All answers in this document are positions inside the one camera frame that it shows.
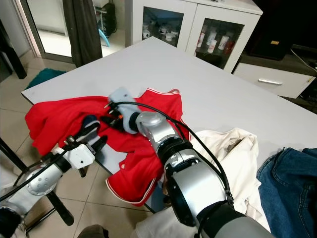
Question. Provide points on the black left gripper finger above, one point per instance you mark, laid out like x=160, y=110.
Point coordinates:
x=87, y=135
x=100, y=144

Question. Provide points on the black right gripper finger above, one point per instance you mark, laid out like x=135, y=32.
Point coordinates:
x=110, y=124
x=114, y=113

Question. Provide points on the red polo shirt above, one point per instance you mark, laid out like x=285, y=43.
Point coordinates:
x=59, y=119

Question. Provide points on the white blouse with dark buttons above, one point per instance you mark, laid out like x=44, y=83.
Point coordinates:
x=237, y=168

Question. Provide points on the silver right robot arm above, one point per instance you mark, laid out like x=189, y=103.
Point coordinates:
x=198, y=188

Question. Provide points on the chrome and black clothes rack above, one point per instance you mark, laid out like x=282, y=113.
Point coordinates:
x=59, y=208

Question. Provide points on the teal rug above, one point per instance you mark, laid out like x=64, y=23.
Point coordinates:
x=44, y=78

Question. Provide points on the white table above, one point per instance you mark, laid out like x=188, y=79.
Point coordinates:
x=178, y=69

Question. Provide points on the grey curtain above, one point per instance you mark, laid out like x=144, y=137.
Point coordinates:
x=81, y=32

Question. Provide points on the white glass-door cabinet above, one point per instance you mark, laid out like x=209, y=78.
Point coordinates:
x=188, y=12

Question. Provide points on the black desk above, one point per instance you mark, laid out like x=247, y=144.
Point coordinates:
x=12, y=34

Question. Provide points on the white low drawer unit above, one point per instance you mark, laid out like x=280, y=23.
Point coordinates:
x=272, y=79

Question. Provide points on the tall black speaker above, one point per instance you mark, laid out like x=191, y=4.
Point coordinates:
x=272, y=25

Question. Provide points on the blue jeans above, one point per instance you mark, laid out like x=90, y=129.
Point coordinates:
x=292, y=193

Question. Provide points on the black television stand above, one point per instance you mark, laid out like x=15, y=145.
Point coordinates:
x=304, y=69

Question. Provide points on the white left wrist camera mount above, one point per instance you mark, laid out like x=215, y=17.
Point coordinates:
x=81, y=158

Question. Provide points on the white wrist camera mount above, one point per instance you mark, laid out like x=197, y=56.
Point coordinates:
x=124, y=99
x=81, y=158

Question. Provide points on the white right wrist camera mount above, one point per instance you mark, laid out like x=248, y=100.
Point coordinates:
x=124, y=99

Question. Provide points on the silver door frame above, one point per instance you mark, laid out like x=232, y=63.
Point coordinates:
x=28, y=29

